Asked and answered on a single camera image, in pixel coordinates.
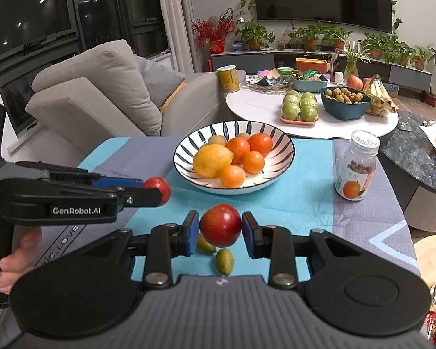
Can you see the blue printed box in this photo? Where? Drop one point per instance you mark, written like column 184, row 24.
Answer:
column 392, row 89

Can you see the orange box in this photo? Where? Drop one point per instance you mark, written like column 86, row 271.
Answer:
column 310, row 65

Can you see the glass candy dish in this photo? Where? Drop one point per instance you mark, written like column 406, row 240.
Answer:
column 265, row 87

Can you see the dark marble round table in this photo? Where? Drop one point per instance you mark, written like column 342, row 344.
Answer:
column 410, row 156

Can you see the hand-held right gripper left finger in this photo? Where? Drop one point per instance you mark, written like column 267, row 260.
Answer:
column 193, row 232

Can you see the small white jar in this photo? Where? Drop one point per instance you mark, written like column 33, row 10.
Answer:
column 339, row 77

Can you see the light curtain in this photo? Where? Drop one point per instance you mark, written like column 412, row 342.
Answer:
column 174, row 14

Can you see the row of potted plants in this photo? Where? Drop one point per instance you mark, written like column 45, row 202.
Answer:
column 254, row 36

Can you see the grey cushion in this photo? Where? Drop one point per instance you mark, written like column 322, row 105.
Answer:
column 160, row 80

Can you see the round wooden stool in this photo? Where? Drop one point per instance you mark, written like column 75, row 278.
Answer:
column 430, row 261

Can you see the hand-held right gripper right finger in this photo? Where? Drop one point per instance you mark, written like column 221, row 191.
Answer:
column 247, row 234

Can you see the teal bowl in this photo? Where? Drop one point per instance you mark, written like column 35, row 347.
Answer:
column 345, row 112

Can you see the yellow cushion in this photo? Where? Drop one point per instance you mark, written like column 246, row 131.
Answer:
column 172, row 98

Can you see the yellow can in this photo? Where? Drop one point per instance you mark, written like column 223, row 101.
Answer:
column 228, row 80

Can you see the small red plum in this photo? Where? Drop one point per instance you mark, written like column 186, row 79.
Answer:
column 161, row 188

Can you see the small plant in dark pot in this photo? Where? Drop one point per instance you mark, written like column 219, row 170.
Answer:
column 431, row 98

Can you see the small green fruit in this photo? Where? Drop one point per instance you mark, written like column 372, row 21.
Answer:
column 205, row 245
column 225, row 261

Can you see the large red apple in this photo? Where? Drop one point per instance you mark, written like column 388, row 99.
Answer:
column 220, row 225

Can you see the blue and grey tablecloth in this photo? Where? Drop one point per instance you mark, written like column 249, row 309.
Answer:
column 305, row 203

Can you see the glass vase with green plant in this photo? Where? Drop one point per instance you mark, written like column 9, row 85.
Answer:
column 350, row 71

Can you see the white round coffee table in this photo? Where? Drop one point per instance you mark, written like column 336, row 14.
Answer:
column 258, row 109

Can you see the blue striped white plate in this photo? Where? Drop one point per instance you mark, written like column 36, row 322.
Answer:
column 272, row 167

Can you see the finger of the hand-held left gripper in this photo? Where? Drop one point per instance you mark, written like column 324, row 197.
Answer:
column 120, row 182
column 141, row 198

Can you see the yellow lemon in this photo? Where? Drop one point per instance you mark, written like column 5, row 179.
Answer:
column 212, row 160

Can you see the clear jar of nuts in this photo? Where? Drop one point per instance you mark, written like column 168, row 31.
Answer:
column 356, row 185

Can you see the bunch of bananas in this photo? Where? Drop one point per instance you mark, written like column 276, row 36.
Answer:
column 379, row 98

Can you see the pack of green apples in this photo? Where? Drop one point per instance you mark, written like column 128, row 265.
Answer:
column 299, row 111

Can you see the person's left hand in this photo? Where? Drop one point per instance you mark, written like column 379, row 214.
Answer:
column 21, row 258

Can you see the dark window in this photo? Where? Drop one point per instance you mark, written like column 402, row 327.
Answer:
column 32, row 14

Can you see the teal snack basket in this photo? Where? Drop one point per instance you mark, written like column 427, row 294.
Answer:
column 305, row 86

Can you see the red berry plant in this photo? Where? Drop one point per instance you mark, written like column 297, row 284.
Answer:
column 214, row 31

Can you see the beige armchair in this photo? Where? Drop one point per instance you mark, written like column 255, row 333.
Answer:
column 94, row 91

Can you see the white paper sheet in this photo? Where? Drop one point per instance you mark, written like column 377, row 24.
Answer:
column 430, row 129

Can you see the grey television cabinet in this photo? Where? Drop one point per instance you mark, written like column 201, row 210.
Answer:
column 247, row 61

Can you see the small brown round fruit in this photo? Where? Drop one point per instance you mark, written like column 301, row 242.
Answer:
column 243, row 136
column 217, row 140

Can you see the small green bowl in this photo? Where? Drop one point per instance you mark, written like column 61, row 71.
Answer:
column 285, row 71

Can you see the pile of longans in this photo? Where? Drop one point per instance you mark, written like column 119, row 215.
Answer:
column 345, row 95

